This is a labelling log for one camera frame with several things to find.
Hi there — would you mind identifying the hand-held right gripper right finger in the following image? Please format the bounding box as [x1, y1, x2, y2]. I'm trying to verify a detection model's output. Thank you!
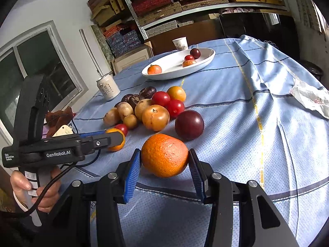
[188, 148, 300, 247]

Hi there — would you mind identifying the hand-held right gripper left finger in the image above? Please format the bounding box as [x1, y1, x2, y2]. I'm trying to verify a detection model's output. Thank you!
[33, 148, 142, 247]

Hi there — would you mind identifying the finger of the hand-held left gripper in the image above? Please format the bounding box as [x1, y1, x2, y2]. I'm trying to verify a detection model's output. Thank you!
[78, 131, 107, 139]
[82, 132, 124, 158]

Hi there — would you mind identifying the small yellow-orange tomato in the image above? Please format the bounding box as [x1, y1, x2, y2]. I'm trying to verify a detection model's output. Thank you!
[105, 128, 126, 152]

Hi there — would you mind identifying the large orange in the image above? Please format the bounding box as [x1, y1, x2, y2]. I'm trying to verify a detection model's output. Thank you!
[141, 133, 189, 178]

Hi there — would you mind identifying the large yellow-orange tomato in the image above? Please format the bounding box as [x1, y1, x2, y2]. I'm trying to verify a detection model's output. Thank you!
[142, 105, 170, 132]

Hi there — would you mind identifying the small orange tomato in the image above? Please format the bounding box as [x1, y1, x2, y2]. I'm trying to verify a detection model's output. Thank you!
[167, 86, 187, 102]

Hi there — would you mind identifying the white oval plate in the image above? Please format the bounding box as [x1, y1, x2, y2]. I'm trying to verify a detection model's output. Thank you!
[141, 48, 216, 80]

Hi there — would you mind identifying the person's left hand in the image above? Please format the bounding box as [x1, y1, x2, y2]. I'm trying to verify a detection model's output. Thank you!
[10, 166, 62, 214]

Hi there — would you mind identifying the white tag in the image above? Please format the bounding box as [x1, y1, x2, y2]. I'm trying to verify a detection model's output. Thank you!
[53, 125, 73, 137]

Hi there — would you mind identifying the small tan round fruit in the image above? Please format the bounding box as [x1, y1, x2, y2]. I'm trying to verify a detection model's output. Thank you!
[123, 114, 138, 129]

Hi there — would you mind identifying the white drink can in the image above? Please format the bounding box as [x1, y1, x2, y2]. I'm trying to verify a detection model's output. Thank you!
[96, 73, 121, 101]

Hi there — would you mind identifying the large dark purple plum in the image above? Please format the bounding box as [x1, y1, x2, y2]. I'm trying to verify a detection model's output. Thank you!
[175, 110, 205, 141]

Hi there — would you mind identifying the blue striped tablecloth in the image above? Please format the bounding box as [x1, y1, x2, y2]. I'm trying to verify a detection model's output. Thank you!
[51, 35, 329, 247]

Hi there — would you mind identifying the white rod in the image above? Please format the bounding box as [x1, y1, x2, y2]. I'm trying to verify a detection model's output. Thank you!
[80, 28, 101, 74]

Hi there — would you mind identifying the small tangerine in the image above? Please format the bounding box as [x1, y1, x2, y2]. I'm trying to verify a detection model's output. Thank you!
[147, 64, 162, 75]

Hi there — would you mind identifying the grey marble slab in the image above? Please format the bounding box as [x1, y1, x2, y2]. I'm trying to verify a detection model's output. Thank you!
[90, 24, 115, 62]

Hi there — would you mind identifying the white framed window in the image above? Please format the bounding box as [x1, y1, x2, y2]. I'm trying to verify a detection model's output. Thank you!
[0, 21, 89, 144]

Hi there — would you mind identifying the stack of blue patterned boxes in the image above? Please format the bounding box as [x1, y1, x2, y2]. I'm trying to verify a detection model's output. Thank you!
[103, 26, 142, 57]

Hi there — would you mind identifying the white paper cup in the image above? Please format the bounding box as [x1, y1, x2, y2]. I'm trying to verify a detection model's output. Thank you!
[172, 37, 189, 51]

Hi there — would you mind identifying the stack of wooden boxes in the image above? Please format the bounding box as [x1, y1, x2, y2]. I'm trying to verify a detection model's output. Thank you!
[87, 0, 126, 26]

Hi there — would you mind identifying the white metal shelf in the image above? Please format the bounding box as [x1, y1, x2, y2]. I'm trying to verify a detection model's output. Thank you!
[113, 0, 293, 42]

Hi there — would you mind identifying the crumpled white tissue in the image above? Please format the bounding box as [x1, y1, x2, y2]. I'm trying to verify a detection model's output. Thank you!
[290, 80, 329, 120]

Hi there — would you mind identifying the brown wooden cabinet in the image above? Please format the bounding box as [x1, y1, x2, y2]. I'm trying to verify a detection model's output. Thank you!
[149, 21, 224, 54]

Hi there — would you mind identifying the stack of patterned flat boxes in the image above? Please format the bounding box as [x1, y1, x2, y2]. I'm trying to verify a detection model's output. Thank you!
[121, 0, 286, 35]

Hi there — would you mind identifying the black chair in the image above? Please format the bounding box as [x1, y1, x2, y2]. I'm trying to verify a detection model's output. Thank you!
[218, 12, 247, 39]

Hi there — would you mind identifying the dark round stool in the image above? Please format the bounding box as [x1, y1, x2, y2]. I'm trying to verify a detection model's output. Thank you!
[298, 60, 324, 81]

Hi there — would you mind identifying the thin black cable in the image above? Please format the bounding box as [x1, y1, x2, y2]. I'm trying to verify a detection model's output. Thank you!
[71, 120, 102, 168]

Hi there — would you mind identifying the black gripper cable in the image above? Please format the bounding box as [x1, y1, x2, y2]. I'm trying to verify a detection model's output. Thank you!
[15, 163, 78, 218]

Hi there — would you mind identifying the wall poster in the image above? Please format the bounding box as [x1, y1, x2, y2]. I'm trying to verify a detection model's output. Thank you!
[292, 0, 323, 33]

